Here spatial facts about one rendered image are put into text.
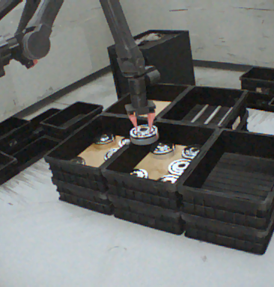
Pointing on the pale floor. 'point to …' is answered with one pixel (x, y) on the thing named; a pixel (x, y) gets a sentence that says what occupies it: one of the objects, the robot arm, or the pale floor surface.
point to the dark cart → (159, 59)
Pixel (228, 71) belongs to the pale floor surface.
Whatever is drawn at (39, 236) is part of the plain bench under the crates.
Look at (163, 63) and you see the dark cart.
